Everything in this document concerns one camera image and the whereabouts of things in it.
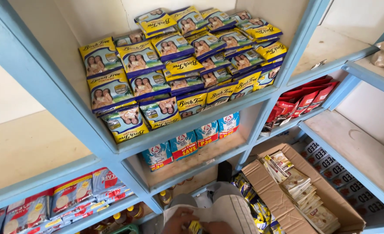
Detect row of red sachets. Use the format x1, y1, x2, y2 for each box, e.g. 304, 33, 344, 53
260, 75, 340, 137

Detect light blue wooden shelf unit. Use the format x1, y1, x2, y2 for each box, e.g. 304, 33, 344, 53
0, 0, 384, 234

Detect person's right hand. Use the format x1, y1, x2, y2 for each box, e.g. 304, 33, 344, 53
199, 221, 235, 234

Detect person's left hand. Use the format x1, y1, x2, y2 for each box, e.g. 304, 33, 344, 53
162, 208, 201, 234

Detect heap of yellow blue sachets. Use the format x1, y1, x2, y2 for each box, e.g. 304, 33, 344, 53
232, 172, 286, 234

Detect person's beige striped shorts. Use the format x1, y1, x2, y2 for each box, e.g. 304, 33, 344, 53
163, 181, 260, 234

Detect small yellow sachet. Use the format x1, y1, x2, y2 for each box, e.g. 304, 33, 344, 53
188, 220, 203, 234

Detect brown cardboard box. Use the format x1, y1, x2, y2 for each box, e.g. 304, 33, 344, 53
241, 143, 367, 234

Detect row of amber bottles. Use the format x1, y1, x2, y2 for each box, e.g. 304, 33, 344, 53
80, 176, 196, 234

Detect pile of blue red coffee packs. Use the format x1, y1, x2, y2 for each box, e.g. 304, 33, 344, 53
0, 167, 134, 234

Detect pile of yellow blue milk packets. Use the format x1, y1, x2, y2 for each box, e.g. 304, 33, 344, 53
78, 5, 288, 144

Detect stack of beige sachets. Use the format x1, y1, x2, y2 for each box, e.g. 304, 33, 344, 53
260, 150, 341, 234

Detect row of black white packets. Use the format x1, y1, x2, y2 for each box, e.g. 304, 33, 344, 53
301, 140, 384, 217

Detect blue red milk powder pouch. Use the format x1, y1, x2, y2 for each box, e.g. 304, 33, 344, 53
142, 142, 174, 172
169, 131, 199, 161
217, 112, 241, 140
194, 120, 219, 149

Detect green plastic basket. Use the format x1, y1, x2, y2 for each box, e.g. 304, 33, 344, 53
110, 224, 140, 234

